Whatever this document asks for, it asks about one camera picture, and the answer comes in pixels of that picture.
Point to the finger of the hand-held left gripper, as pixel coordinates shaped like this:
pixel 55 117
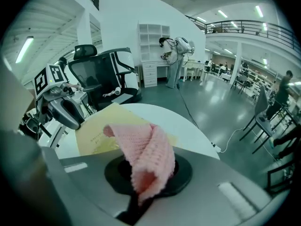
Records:
pixel 71 114

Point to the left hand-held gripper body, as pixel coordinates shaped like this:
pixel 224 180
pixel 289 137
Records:
pixel 50 79

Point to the pink knitted cloth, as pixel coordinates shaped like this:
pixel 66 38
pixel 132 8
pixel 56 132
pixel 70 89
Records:
pixel 145 154

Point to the black mesh office chair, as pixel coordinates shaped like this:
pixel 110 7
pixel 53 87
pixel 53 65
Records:
pixel 84 70

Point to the ceiling light tube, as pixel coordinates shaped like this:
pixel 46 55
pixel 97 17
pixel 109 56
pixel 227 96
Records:
pixel 259 11
pixel 222 13
pixel 24 49

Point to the grey flat board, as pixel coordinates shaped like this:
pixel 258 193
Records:
pixel 121 98

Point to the white and black pod machine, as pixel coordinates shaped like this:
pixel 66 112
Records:
pixel 124 63

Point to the white drawer desk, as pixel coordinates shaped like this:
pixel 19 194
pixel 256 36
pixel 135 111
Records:
pixel 150 73

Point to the white shelf unit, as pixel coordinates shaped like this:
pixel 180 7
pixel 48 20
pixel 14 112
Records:
pixel 152 41

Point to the white backpack device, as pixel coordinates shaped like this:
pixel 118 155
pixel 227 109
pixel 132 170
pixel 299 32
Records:
pixel 184 45

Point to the white dressing table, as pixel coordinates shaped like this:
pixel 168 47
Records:
pixel 195 66

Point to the white power strip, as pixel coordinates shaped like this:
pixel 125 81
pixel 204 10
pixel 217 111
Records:
pixel 216 147

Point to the white column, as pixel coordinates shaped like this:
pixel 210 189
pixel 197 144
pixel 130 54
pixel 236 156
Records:
pixel 235 62

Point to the grey chair with black legs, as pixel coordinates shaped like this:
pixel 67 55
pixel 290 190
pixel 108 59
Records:
pixel 262 107

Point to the black balcony railing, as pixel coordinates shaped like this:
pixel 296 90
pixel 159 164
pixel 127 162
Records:
pixel 258 28

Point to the black work table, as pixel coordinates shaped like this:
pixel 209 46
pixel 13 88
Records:
pixel 288 113

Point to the black metal frame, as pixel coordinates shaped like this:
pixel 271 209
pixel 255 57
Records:
pixel 270 178

